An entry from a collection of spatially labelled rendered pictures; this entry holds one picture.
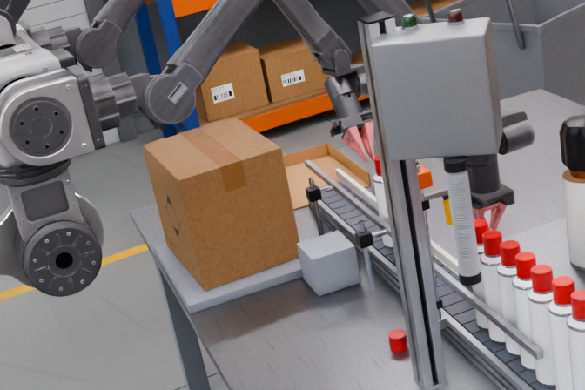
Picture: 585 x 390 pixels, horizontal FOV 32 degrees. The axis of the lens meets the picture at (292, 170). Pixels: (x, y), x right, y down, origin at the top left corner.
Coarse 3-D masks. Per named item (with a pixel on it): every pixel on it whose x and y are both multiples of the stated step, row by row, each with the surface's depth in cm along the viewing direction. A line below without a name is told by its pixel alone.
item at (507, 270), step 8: (512, 240) 171; (504, 248) 169; (512, 248) 168; (520, 248) 169; (504, 256) 169; (512, 256) 169; (504, 264) 170; (512, 264) 169; (504, 272) 170; (512, 272) 169; (504, 280) 170; (504, 288) 171; (512, 288) 170; (504, 296) 172; (512, 296) 171; (504, 304) 172; (512, 304) 171; (504, 312) 173; (512, 312) 172; (512, 320) 172; (512, 344) 175; (512, 352) 175
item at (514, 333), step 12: (312, 168) 252; (324, 180) 245; (348, 192) 233; (360, 204) 226; (372, 216) 219; (384, 228) 213; (444, 276) 189; (456, 288) 185; (468, 300) 181; (480, 300) 179; (480, 312) 178; (492, 312) 174; (504, 324) 170; (516, 336) 166; (528, 348) 163; (540, 348) 162
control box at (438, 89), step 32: (416, 32) 154; (448, 32) 151; (480, 32) 148; (384, 64) 153; (416, 64) 151; (448, 64) 150; (480, 64) 149; (384, 96) 155; (416, 96) 153; (448, 96) 152; (480, 96) 151; (384, 128) 157; (416, 128) 155; (448, 128) 154; (480, 128) 153
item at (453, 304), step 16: (336, 192) 256; (352, 192) 254; (336, 208) 247; (352, 208) 245; (368, 208) 243; (352, 224) 237; (368, 224) 235; (384, 256) 219; (448, 272) 207; (448, 288) 201; (448, 304) 196; (464, 304) 195; (464, 320) 189; (480, 336) 183; (496, 352) 178; (512, 368) 172; (528, 384) 168
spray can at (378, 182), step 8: (376, 160) 215; (376, 168) 216; (376, 176) 217; (376, 184) 217; (376, 192) 218; (384, 192) 217; (376, 200) 220; (384, 200) 217; (384, 208) 218; (384, 216) 219; (384, 240) 222; (392, 240) 221; (392, 248) 221
